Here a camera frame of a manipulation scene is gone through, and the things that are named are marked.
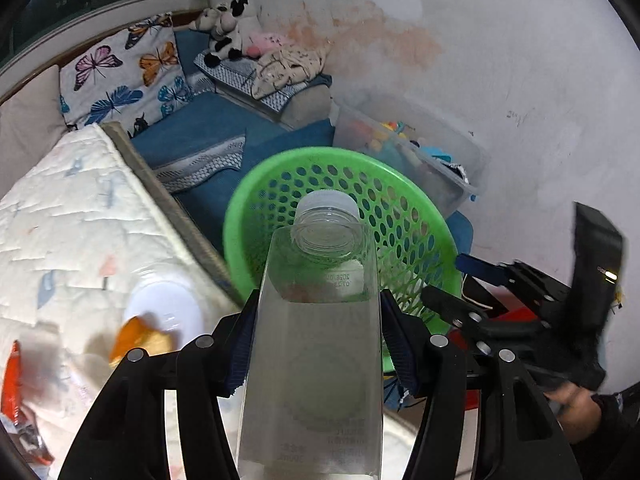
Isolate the beige spotted cloth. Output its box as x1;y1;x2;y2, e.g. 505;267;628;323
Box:
250;46;326;100

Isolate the person right hand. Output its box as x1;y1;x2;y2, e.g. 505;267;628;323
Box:
544;382;602;443

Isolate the clear round plastic lid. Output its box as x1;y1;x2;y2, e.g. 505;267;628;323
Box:
122;270;205;349

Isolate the large butterfly print pillow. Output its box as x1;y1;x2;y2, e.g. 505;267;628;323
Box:
60;13;193;138

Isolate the pink plush toy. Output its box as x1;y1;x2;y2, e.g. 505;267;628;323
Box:
243;32;293;60

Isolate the black white cow plush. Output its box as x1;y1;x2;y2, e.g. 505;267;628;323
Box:
189;0;262;68

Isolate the white quilted table mat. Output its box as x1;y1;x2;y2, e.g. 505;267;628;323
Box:
1;126;238;479

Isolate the orange peel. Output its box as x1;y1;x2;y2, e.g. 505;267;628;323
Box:
108;316;176;368

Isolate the grey plain pillow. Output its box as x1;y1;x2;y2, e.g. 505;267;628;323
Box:
0;65;67;196

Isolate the green plastic mesh basket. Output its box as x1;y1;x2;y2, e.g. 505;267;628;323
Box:
222;148;462;335

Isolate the orange ovaltine snack packet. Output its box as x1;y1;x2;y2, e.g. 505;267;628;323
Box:
1;340;54;478

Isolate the clear plastic bottle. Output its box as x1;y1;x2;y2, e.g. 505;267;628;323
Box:
236;190;383;479

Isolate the blue sofa cushion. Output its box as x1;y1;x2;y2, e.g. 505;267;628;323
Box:
128;29;474;261

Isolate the clear plastic storage box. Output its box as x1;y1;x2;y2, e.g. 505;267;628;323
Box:
333;91;490;218

